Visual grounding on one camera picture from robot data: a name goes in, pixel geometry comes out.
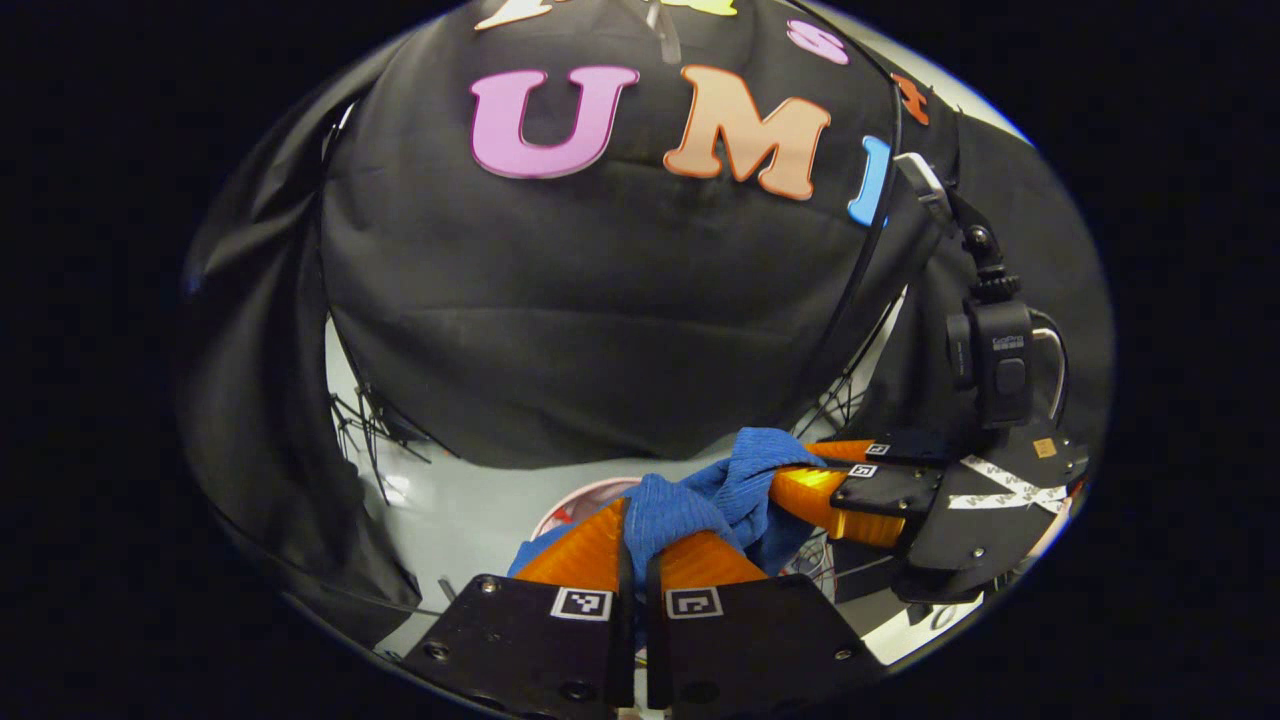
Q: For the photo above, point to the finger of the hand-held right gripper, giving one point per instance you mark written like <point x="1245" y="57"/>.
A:
<point x="885" y="495"/>
<point x="910" y="447"/>

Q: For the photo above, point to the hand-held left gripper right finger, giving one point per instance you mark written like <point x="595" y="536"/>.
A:
<point x="750" y="640"/>

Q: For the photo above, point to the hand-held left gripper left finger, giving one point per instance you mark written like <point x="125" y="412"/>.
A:
<point x="540" y="640"/>

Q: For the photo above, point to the black backdrop cloth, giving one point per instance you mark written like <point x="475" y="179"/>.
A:
<point x="550" y="300"/>

